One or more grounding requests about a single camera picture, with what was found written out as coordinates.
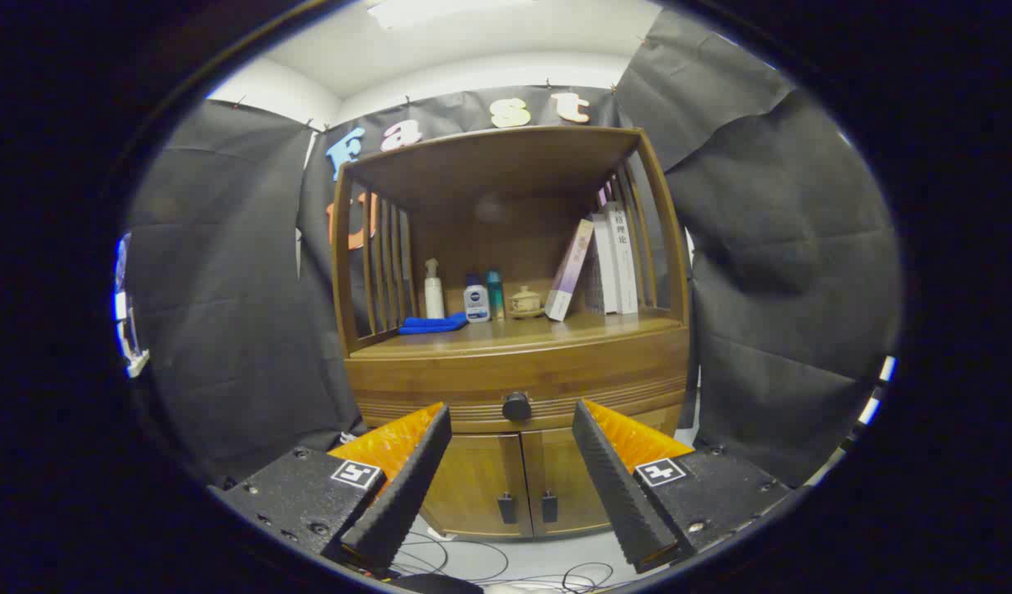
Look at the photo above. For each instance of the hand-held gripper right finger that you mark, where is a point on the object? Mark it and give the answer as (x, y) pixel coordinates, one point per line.
(613, 487)

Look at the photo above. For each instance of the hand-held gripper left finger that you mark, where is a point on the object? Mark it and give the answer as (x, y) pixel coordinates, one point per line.
(407, 487)

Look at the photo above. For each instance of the wooden drawer with black knob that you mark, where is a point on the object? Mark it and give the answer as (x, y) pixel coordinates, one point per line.
(440, 379)

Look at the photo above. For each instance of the wooden countertop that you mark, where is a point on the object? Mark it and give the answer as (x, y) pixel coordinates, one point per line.
(555, 334)

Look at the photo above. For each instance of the wooden cabinet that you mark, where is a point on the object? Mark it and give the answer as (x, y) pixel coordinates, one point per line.
(489, 165)

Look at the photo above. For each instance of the blue folded cloth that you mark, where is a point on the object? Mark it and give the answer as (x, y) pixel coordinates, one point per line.
(431, 325)

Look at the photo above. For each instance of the white spray bottle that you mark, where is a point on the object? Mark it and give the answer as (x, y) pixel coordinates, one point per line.
(434, 297)

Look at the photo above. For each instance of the white lotion bottle blue cap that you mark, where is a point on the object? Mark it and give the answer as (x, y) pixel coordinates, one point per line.
(476, 304)

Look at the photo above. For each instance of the dark patterned book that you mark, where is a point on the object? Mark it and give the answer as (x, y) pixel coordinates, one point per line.
(593, 285)

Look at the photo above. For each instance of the beige lidded teacup with saucer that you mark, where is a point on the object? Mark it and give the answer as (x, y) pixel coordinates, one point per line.
(524, 304)

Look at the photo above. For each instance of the teal bottle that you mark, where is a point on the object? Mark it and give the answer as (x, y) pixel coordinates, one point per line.
(496, 295)

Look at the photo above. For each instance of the purple white book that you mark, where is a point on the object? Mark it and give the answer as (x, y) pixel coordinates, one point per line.
(570, 272)

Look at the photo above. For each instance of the thin white book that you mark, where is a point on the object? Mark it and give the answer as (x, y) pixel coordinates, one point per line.
(606, 264)

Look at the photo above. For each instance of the thick white book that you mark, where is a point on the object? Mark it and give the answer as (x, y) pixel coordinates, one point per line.
(624, 260)

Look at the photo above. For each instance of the white frame equipment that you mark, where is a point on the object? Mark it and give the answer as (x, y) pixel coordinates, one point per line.
(129, 330)

